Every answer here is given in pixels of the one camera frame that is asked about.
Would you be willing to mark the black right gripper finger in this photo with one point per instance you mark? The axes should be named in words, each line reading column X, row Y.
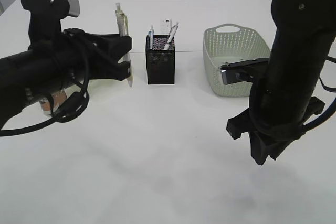
column 263, row 146

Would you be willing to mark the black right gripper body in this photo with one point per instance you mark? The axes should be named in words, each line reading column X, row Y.
column 277, row 128

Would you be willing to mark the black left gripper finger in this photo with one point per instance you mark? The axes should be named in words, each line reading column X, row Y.
column 113, row 45
column 118, row 71

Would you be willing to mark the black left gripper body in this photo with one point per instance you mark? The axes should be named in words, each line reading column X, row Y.
column 80, row 59

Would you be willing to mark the beige click pen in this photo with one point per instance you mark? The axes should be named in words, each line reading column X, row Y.
column 122, row 22

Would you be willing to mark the light blue click pen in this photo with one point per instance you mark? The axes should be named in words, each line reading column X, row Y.
column 151, row 37

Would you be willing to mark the grey click pen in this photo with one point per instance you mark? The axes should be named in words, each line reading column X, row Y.
column 171, row 36

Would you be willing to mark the clear plastic ruler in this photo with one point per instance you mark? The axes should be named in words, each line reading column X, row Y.
column 165, row 26

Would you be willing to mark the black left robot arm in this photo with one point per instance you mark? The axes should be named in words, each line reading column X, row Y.
column 50, row 66

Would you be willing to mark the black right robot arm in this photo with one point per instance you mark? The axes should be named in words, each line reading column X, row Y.
column 282, row 107

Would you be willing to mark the black mesh pen holder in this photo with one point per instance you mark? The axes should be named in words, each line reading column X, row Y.
column 160, row 63

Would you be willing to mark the pale green plastic basket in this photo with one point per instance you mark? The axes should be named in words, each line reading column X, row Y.
column 230, row 43

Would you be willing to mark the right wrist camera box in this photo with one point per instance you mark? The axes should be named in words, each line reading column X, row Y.
column 248, row 70

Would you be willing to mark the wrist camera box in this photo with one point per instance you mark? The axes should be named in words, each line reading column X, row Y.
column 248, row 70
column 45, row 17

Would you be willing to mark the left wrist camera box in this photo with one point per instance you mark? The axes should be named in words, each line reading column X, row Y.
column 45, row 17

